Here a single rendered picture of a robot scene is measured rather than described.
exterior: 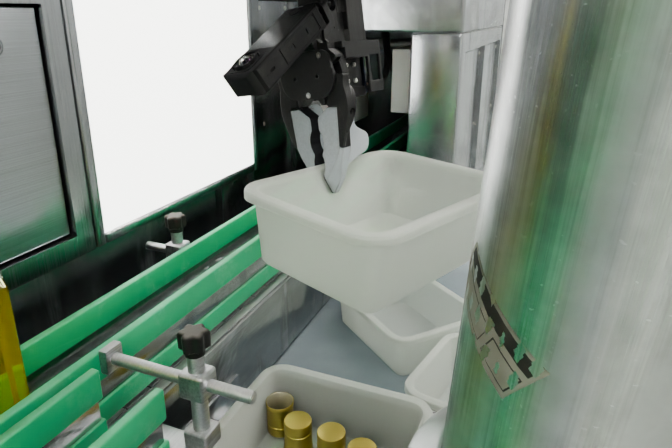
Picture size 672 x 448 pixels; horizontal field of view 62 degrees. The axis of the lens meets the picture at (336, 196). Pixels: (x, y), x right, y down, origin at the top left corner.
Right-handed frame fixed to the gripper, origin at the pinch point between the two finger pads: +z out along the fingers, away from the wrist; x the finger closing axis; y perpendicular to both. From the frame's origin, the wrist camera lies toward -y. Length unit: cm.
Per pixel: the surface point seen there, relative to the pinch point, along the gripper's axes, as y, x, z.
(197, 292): -5.6, 18.6, 13.2
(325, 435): -2.0, 3.2, 29.8
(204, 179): 13.8, 41.0, 3.7
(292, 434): -3.7, 7.0, 30.0
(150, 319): -13.7, 15.8, 12.9
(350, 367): 17.2, 15.7, 34.0
